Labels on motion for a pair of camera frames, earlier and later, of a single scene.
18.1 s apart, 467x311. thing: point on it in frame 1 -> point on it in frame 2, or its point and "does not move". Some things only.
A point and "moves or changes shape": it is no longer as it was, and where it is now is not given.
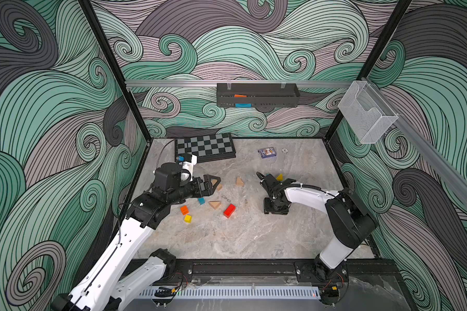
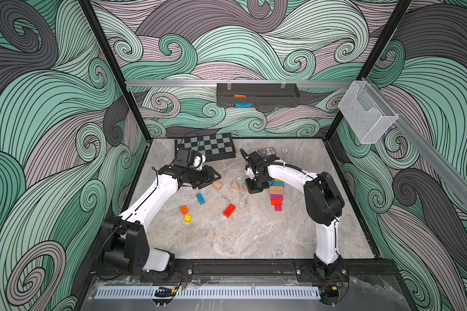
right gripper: x=268 y=207 -> x=255 y=188
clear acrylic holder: x=367 y=114 does not move
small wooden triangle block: x=239 y=181 moves or changes shape
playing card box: x=267 y=152 does not move
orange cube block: x=184 y=210 does not move
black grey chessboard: x=207 y=148 does not move
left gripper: x=205 y=191 -> x=207 y=175
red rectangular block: x=229 y=210 does not move
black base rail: x=248 y=270 does not move
